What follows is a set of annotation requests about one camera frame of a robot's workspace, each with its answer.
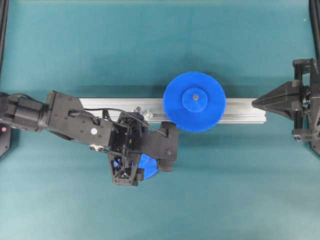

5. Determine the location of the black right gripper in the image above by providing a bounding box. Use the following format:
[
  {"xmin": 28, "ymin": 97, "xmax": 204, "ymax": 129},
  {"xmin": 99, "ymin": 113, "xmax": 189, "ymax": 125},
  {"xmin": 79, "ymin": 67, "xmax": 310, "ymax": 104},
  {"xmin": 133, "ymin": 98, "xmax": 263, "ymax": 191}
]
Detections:
[{"xmin": 252, "ymin": 58, "xmax": 320, "ymax": 142}]

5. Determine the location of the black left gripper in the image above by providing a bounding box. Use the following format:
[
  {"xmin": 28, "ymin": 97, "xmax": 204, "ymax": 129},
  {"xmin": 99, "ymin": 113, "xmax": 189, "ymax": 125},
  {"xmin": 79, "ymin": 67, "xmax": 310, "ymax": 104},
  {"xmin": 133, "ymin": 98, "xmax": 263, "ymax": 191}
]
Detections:
[{"xmin": 107, "ymin": 112, "xmax": 149, "ymax": 187}]

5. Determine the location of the small blue plastic gear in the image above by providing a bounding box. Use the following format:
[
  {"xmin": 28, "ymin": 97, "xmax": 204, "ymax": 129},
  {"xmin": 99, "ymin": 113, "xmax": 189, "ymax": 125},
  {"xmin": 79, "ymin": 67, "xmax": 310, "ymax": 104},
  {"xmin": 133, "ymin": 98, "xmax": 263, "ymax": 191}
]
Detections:
[{"xmin": 138, "ymin": 154, "xmax": 158, "ymax": 180}]

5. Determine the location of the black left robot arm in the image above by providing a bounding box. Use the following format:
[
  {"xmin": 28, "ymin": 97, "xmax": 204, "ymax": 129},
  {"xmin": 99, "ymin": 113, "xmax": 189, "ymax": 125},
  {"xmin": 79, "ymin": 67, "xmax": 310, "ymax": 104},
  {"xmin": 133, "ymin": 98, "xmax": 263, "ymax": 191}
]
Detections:
[{"xmin": 0, "ymin": 91, "xmax": 148, "ymax": 186}]

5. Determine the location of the large blue plastic gear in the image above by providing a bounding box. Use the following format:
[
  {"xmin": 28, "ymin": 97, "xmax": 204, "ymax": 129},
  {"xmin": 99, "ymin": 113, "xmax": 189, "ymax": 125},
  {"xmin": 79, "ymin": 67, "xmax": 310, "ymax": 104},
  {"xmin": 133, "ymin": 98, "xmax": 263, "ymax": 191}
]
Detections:
[{"xmin": 162, "ymin": 71, "xmax": 227, "ymax": 133}]

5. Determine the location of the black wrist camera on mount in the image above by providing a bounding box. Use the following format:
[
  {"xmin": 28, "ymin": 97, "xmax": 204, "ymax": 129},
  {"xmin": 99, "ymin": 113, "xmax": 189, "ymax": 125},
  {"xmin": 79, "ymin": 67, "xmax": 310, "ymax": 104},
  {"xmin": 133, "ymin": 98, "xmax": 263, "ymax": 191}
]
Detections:
[{"xmin": 136, "ymin": 121, "xmax": 179, "ymax": 172}]

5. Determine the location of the black camera cable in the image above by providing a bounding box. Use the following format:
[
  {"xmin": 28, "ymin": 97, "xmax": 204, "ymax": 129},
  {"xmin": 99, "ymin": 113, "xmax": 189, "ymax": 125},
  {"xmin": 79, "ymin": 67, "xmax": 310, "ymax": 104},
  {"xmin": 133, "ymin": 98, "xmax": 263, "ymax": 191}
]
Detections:
[{"xmin": 66, "ymin": 107, "xmax": 168, "ymax": 138}]

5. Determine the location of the silver aluminium extrusion rail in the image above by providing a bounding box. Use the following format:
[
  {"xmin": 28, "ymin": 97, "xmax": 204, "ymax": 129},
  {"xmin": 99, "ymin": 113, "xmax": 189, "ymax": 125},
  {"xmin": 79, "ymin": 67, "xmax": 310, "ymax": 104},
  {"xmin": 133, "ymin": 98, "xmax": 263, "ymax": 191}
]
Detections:
[{"xmin": 79, "ymin": 98, "xmax": 267, "ymax": 124}]

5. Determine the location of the black right frame post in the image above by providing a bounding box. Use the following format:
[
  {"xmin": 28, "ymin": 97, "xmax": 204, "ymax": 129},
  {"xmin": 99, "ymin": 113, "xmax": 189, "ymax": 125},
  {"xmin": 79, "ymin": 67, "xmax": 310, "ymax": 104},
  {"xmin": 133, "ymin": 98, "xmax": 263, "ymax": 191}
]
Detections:
[{"xmin": 309, "ymin": 0, "xmax": 320, "ymax": 62}]

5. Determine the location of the black frame post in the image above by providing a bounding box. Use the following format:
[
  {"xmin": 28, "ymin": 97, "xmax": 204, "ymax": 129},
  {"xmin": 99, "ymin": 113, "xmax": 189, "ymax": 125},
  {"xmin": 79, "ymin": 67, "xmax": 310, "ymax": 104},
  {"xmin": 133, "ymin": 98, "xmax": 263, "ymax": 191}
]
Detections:
[
  {"xmin": 0, "ymin": 0, "xmax": 10, "ymax": 66},
  {"xmin": 309, "ymin": 0, "xmax": 320, "ymax": 62}
]

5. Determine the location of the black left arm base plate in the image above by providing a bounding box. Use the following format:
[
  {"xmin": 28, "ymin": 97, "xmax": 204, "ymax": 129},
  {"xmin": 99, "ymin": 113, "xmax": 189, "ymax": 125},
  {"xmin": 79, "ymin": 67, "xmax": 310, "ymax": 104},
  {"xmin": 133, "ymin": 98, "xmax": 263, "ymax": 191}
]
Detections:
[{"xmin": 0, "ymin": 123, "xmax": 12, "ymax": 157}]

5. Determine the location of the black left frame post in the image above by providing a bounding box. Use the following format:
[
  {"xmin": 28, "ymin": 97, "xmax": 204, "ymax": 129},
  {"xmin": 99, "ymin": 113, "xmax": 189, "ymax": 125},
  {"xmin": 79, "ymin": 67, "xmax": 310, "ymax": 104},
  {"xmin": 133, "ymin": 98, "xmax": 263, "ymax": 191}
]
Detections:
[{"xmin": 0, "ymin": 0, "xmax": 10, "ymax": 66}]

